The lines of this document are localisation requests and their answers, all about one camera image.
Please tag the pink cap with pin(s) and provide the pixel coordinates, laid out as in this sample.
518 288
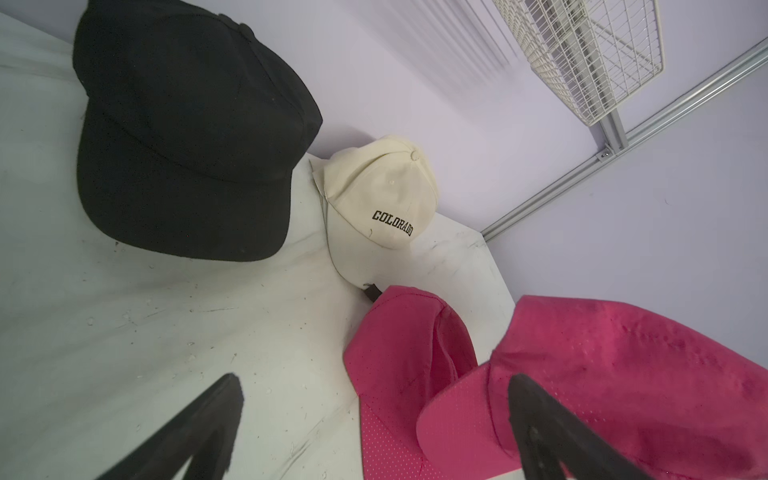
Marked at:
409 347
674 402

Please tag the white wire wall basket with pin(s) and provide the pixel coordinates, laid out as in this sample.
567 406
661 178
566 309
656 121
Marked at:
593 55

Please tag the black cap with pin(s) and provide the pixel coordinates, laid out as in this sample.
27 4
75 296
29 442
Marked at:
192 131

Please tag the cream Colorado cap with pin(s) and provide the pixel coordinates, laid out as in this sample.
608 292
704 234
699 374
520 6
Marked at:
376 200

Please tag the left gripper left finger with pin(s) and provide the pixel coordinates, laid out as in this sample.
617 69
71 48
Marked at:
201 438

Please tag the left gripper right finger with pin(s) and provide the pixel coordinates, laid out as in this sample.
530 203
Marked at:
553 442

